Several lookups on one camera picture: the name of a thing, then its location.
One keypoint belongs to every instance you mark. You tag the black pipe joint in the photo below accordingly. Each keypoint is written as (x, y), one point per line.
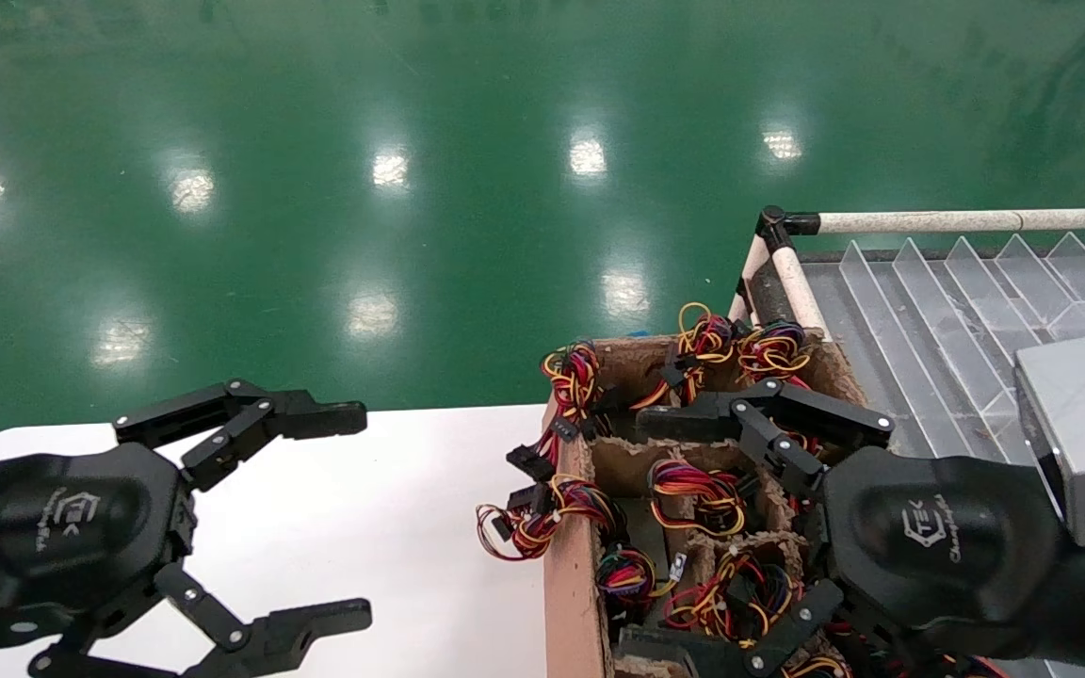
(773, 226)

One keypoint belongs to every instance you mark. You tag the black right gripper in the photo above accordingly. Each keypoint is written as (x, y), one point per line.
(938, 556)

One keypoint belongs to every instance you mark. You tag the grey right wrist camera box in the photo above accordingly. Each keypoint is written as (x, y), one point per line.
(1084, 433)

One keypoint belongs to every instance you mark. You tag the white rack leg pipe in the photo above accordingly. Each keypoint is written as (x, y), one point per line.
(748, 278)

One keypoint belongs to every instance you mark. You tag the clear acrylic divider tray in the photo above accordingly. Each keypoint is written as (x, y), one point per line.
(929, 330)

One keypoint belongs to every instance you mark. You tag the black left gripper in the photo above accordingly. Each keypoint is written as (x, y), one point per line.
(53, 537)

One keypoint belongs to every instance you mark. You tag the black rack bar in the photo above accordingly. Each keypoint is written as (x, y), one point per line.
(770, 297)

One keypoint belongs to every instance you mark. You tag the brown cardboard divider box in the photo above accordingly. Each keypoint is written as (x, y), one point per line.
(571, 584)

